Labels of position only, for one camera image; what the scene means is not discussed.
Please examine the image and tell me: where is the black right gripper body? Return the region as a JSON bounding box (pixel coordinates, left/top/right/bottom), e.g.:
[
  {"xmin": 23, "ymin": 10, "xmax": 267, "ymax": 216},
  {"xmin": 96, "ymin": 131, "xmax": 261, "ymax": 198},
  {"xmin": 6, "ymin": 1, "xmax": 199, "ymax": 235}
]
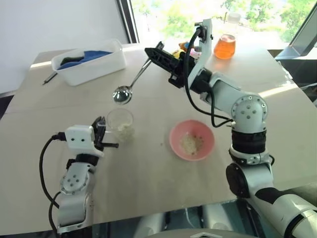
[{"xmin": 168, "ymin": 53, "xmax": 198, "ymax": 89}]

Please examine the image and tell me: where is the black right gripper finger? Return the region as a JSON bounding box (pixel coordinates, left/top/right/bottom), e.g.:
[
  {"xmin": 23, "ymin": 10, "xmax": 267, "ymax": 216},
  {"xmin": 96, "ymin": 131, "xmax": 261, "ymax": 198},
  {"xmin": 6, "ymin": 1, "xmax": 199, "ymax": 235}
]
[
  {"xmin": 158, "ymin": 48, "xmax": 184, "ymax": 61},
  {"xmin": 144, "ymin": 47, "xmax": 179, "ymax": 75}
]

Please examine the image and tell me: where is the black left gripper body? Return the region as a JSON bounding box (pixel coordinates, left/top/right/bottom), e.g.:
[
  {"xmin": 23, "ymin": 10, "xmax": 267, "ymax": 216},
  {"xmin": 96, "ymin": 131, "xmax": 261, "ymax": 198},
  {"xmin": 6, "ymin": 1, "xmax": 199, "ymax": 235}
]
[{"xmin": 91, "ymin": 120, "xmax": 107, "ymax": 151}]

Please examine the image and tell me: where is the clear plastic cup with rice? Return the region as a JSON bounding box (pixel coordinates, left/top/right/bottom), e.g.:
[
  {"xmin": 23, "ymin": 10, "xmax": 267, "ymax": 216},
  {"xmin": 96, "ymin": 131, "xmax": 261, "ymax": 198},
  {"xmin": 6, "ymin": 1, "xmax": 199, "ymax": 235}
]
[{"xmin": 105, "ymin": 108, "xmax": 136, "ymax": 143}]

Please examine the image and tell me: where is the metal spoon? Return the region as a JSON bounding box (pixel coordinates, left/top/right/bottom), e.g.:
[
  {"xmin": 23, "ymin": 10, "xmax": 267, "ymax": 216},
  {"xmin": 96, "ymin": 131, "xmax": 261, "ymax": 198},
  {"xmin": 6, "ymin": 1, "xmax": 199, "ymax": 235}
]
[{"xmin": 112, "ymin": 41, "xmax": 165, "ymax": 106}]

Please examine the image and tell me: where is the oatmeal in glass mug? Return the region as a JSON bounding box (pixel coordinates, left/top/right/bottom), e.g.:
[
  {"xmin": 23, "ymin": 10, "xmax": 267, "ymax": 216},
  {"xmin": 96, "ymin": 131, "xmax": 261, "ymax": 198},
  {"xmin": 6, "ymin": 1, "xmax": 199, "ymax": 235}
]
[{"xmin": 118, "ymin": 123, "xmax": 136, "ymax": 142}]

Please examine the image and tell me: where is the pink bowl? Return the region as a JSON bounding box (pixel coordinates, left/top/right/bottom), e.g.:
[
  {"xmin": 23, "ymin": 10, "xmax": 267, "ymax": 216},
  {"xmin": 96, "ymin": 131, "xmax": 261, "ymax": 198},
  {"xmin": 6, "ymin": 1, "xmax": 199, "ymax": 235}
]
[{"xmin": 169, "ymin": 119, "xmax": 215, "ymax": 161}]

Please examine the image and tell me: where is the oatmeal in pink bowl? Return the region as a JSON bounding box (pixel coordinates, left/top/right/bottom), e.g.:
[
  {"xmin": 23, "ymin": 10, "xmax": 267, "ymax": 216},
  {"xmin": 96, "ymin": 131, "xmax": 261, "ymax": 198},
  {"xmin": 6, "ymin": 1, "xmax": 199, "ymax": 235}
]
[{"xmin": 179, "ymin": 133, "xmax": 205, "ymax": 155}]

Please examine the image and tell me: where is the small colourful toy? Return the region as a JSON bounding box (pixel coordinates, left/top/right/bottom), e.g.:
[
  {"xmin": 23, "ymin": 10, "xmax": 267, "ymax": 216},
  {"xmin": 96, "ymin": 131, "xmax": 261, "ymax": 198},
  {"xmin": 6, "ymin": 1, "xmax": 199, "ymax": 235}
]
[{"xmin": 172, "ymin": 41, "xmax": 202, "ymax": 60}]

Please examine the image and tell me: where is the glass flask with orange liquid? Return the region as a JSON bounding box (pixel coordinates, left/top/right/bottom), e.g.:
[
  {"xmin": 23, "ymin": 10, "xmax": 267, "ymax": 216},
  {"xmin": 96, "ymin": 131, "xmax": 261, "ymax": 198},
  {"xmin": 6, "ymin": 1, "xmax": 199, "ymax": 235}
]
[{"xmin": 213, "ymin": 34, "xmax": 237, "ymax": 60}]

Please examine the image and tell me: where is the white plastic bin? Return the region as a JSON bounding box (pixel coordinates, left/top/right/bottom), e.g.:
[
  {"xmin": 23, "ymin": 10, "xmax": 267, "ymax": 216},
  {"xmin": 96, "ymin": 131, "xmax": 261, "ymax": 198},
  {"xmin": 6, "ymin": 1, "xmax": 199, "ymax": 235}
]
[{"xmin": 51, "ymin": 39, "xmax": 127, "ymax": 87}]

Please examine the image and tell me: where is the blue cloth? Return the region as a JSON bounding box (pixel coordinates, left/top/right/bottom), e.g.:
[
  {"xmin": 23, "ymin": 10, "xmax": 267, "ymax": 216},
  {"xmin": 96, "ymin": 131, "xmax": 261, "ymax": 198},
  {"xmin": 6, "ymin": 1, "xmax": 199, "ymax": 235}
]
[{"xmin": 60, "ymin": 50, "xmax": 114, "ymax": 69}]

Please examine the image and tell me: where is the grey pen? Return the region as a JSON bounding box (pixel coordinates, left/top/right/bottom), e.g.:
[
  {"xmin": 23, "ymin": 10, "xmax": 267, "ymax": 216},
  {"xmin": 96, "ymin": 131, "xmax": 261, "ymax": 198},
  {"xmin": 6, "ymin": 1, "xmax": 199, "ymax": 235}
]
[{"xmin": 42, "ymin": 71, "xmax": 59, "ymax": 86}]

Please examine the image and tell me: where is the clear bottle with white cap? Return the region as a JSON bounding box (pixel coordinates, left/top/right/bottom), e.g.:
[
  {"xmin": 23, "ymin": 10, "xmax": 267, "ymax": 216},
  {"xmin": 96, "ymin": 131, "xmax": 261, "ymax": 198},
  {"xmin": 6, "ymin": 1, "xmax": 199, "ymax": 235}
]
[{"xmin": 226, "ymin": 12, "xmax": 242, "ymax": 36}]

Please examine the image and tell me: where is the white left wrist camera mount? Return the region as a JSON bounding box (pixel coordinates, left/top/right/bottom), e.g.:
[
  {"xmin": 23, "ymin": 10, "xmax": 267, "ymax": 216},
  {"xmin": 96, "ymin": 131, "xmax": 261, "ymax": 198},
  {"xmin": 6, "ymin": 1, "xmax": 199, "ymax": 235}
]
[{"xmin": 64, "ymin": 125, "xmax": 105, "ymax": 158}]

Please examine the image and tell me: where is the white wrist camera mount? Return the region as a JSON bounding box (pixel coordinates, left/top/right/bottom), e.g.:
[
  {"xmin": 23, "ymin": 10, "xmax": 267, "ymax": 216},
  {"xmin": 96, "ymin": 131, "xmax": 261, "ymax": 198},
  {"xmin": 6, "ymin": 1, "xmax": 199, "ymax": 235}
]
[
  {"xmin": 187, "ymin": 18, "xmax": 214, "ymax": 94},
  {"xmin": 64, "ymin": 125, "xmax": 105, "ymax": 158}
]

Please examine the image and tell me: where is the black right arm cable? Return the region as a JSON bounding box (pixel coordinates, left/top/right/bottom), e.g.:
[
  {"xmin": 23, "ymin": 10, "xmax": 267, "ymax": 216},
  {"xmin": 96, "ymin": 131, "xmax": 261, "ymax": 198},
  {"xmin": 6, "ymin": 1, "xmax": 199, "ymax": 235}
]
[{"xmin": 184, "ymin": 26, "xmax": 235, "ymax": 128}]

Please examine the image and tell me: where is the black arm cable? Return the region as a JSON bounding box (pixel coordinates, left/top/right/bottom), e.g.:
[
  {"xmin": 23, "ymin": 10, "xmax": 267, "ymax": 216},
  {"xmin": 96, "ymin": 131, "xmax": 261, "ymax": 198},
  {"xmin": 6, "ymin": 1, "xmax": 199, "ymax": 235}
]
[
  {"xmin": 39, "ymin": 133, "xmax": 66, "ymax": 233},
  {"xmin": 184, "ymin": 26, "xmax": 235, "ymax": 128}
]

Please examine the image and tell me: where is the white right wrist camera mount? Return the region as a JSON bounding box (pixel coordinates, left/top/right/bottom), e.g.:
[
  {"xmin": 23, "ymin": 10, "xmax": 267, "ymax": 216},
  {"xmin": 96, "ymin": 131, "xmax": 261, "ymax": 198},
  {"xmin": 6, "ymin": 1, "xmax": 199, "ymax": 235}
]
[{"xmin": 187, "ymin": 18, "xmax": 214, "ymax": 94}]

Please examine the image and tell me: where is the black window frame post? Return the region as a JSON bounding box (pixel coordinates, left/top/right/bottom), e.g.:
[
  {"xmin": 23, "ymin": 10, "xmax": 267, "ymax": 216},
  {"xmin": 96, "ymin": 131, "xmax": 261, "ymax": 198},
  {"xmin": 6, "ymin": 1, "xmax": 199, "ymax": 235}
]
[{"xmin": 116, "ymin": 0, "xmax": 140, "ymax": 45}]

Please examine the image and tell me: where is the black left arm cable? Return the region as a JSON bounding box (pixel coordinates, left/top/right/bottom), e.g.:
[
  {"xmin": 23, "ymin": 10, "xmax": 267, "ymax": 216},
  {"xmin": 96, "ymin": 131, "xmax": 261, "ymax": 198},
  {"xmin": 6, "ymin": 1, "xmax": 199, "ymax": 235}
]
[{"xmin": 39, "ymin": 133, "xmax": 66, "ymax": 233}]

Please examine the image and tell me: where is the dark slanted window frame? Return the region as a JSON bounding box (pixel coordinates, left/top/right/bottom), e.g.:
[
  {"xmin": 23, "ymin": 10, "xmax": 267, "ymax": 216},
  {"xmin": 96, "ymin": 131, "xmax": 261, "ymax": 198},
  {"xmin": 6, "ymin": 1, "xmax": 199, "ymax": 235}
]
[{"xmin": 274, "ymin": 10, "xmax": 317, "ymax": 65}]

